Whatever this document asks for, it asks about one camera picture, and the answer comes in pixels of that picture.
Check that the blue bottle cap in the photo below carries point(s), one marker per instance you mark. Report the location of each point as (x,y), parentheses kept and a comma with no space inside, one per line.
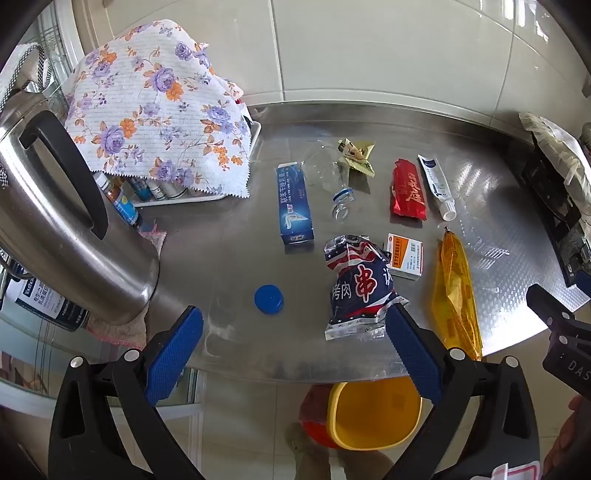
(268,299)

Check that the white shoe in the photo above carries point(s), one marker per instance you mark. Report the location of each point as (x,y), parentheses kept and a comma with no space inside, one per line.
(302,443)

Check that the clear plastic bottle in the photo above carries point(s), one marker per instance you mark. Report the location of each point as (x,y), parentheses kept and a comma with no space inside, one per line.
(334,184)

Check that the person's right hand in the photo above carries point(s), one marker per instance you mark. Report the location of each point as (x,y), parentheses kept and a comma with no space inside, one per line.
(577,429)

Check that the blue labelled bottle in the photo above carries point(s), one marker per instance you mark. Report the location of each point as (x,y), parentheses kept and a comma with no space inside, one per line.
(123,206)

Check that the red bucket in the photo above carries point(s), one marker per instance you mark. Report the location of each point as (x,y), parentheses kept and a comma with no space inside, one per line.
(314,415)

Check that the yellow plastic bin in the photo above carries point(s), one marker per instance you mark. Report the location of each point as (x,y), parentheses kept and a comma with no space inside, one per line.
(374,415)

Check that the blue toothpaste box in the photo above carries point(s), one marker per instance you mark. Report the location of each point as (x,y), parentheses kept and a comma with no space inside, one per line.
(294,203)

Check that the black bag with clutter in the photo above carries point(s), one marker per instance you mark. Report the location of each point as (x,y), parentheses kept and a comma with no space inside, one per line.
(558,221)

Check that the floral cloth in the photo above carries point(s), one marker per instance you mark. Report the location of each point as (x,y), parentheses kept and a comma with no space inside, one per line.
(152,106)

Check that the pink cloth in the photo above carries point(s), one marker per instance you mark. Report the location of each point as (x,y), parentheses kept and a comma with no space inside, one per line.
(120,332)

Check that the yellow green snack wrapper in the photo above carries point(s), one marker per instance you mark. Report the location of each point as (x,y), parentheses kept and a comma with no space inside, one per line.
(358,157)

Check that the white tube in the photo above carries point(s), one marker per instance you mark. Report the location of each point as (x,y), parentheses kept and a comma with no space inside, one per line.
(436,182)

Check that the white rack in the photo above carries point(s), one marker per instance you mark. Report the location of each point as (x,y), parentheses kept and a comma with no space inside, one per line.
(254,134)

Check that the red snack packet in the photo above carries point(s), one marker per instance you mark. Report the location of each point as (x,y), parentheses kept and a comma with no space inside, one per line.
(408,191)

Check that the blue red snack bag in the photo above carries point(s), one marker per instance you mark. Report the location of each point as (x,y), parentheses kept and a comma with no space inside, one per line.
(360,281)

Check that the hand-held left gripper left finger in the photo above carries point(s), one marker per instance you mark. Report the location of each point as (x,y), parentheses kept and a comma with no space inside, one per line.
(178,350)

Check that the dark blue labelled can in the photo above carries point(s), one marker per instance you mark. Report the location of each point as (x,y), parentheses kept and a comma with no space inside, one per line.
(41,300)

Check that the yellow plastic wrapper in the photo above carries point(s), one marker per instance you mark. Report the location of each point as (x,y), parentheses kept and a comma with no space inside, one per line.
(455,295)

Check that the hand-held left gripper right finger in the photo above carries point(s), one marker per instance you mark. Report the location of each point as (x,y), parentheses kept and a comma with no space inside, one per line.
(413,350)

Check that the pale crumpled cloth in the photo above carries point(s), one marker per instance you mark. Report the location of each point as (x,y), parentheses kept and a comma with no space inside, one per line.
(554,138)

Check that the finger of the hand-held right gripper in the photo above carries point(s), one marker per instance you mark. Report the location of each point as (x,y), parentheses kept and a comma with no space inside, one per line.
(549,309)

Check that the row of small bottles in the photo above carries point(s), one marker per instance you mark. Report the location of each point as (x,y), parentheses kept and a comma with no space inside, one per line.
(159,190)

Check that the orange white medicine box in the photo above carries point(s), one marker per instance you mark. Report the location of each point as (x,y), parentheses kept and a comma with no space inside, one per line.
(406,256)

